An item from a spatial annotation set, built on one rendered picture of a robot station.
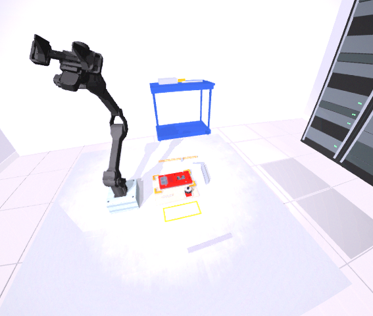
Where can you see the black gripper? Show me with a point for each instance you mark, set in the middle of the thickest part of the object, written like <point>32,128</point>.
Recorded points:
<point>84,59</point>

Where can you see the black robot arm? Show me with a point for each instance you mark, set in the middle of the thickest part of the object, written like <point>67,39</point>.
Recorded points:
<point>68,81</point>

